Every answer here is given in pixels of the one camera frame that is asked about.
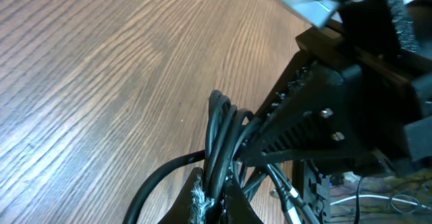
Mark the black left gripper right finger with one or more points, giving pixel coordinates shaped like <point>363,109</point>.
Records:
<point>236,209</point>

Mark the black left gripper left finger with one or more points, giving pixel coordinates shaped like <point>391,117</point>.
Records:
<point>186,204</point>

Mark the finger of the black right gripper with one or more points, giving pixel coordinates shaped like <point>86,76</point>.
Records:
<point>337,107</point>

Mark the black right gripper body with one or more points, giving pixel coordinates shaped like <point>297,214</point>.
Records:
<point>398,34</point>

